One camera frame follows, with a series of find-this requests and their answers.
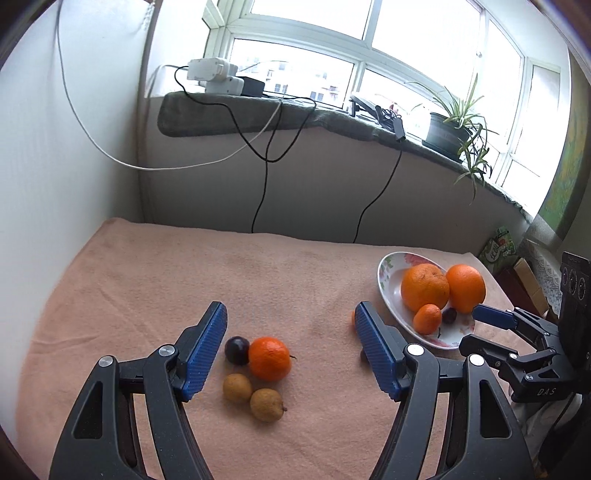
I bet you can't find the green printed bag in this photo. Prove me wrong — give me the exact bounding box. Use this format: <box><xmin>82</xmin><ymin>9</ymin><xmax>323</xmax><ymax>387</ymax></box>
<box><xmin>480</xmin><ymin>228</ymin><xmax>520</xmax><ymax>266</ymax></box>

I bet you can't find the white charger plug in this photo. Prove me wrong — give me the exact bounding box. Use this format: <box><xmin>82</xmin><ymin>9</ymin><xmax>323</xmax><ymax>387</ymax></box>
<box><xmin>203</xmin><ymin>76</ymin><xmax>244</xmax><ymax>95</ymax></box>

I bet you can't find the black tripod cable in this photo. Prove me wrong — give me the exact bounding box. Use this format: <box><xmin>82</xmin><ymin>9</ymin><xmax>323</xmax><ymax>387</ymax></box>
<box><xmin>353</xmin><ymin>134</ymin><xmax>404</xmax><ymax>245</ymax></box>

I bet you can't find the white window frame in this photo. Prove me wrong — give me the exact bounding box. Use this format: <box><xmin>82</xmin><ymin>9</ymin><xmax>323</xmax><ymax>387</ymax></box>
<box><xmin>203</xmin><ymin>0</ymin><xmax>573</xmax><ymax>185</ymax></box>

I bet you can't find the white lace cloth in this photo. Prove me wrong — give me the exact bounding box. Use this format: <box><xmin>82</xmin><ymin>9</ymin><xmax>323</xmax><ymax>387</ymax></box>
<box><xmin>524</xmin><ymin>237</ymin><xmax>564</xmax><ymax>315</ymax></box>

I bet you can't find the black power cable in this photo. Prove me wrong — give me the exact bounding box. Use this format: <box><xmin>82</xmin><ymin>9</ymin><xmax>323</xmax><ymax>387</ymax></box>
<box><xmin>173</xmin><ymin>65</ymin><xmax>319</xmax><ymax>234</ymax></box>

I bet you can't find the brown longan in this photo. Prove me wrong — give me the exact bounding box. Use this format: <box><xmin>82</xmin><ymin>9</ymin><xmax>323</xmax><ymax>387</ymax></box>
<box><xmin>250</xmin><ymin>388</ymin><xmax>287</xmax><ymax>423</ymax></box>
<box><xmin>223</xmin><ymin>373</ymin><xmax>253</xmax><ymax>404</ymax></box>

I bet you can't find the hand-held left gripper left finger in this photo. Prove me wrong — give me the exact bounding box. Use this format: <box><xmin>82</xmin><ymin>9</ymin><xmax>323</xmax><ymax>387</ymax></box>
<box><xmin>48</xmin><ymin>301</ymin><xmax>228</xmax><ymax>480</ymax></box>

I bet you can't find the green yellow painting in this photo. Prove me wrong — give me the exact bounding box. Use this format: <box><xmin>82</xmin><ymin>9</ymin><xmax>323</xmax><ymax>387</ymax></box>
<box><xmin>538</xmin><ymin>60</ymin><xmax>591</xmax><ymax>241</ymax></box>

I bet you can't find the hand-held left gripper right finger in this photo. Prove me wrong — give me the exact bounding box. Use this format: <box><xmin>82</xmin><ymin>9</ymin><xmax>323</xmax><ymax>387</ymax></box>
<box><xmin>355</xmin><ymin>301</ymin><xmax>539</xmax><ymax>480</ymax></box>

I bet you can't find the black power adapter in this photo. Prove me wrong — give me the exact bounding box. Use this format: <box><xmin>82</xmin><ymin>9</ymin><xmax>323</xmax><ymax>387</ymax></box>
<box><xmin>374</xmin><ymin>105</ymin><xmax>407</xmax><ymax>141</ymax></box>
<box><xmin>238</xmin><ymin>76</ymin><xmax>266</xmax><ymax>97</ymax></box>

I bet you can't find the white power strip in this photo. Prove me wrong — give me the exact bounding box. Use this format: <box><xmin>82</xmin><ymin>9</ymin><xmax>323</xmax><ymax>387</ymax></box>
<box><xmin>187</xmin><ymin>56</ymin><xmax>238</xmax><ymax>82</ymax></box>

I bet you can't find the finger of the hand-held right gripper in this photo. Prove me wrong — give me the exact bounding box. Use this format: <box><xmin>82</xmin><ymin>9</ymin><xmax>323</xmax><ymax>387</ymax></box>
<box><xmin>472</xmin><ymin>304</ymin><xmax>561</xmax><ymax>354</ymax></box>
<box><xmin>459</xmin><ymin>336</ymin><xmax>561</xmax><ymax>384</ymax></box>

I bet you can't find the white cable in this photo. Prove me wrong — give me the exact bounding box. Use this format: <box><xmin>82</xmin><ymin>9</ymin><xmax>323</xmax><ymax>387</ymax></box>
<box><xmin>55</xmin><ymin>0</ymin><xmax>282</xmax><ymax>171</ymax></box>

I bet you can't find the large smooth orange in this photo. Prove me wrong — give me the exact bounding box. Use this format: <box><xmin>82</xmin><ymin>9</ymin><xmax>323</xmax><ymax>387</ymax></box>
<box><xmin>444</xmin><ymin>264</ymin><xmax>487</xmax><ymax>313</ymax></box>

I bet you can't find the large rough orange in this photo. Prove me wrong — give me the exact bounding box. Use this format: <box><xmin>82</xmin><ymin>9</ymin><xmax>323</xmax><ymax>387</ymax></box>
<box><xmin>400</xmin><ymin>264</ymin><xmax>450</xmax><ymax>313</ymax></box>

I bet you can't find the potted spider plant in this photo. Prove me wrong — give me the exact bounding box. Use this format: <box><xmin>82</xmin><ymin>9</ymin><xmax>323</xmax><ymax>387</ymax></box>
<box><xmin>409</xmin><ymin>74</ymin><xmax>499</xmax><ymax>206</ymax></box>

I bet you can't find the floral ceramic plate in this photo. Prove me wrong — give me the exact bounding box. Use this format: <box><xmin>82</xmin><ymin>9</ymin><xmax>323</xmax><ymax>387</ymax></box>
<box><xmin>377</xmin><ymin>251</ymin><xmax>476</xmax><ymax>350</ymax></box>

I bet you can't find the pink blanket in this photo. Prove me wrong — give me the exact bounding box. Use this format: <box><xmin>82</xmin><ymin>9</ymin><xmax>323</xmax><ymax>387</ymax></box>
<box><xmin>14</xmin><ymin>217</ymin><xmax>515</xmax><ymax>480</ymax></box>

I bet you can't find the grey windowsill cloth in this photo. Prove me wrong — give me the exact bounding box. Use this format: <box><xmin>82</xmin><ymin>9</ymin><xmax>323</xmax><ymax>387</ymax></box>
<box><xmin>157</xmin><ymin>91</ymin><xmax>536</xmax><ymax>222</ymax></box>

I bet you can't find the cardboard box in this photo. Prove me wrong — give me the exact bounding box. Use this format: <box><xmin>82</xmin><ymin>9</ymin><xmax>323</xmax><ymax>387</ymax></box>
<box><xmin>512</xmin><ymin>257</ymin><xmax>550</xmax><ymax>315</ymax></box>

